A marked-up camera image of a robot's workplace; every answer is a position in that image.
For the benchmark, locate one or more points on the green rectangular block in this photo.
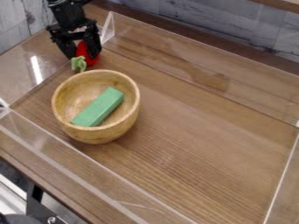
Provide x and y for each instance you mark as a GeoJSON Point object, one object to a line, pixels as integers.
{"type": "Point", "coordinates": [95, 113]}

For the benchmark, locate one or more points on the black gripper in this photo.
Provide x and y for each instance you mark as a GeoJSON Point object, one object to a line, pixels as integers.
{"type": "Point", "coordinates": [64, 35]}

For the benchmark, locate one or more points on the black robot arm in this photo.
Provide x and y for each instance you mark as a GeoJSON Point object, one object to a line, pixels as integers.
{"type": "Point", "coordinates": [68, 11]}

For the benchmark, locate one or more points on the red plush fruit green stem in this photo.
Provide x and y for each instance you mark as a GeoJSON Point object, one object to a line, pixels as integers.
{"type": "Point", "coordinates": [81, 60]}

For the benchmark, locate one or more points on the black metal table frame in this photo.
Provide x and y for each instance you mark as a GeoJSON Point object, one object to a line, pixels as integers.
{"type": "Point", "coordinates": [36, 209]}

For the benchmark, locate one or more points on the clear acrylic tray walls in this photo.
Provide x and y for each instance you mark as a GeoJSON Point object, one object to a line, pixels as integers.
{"type": "Point", "coordinates": [211, 154]}

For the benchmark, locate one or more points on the wooden bowl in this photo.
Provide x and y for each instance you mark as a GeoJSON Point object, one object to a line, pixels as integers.
{"type": "Point", "coordinates": [75, 94]}

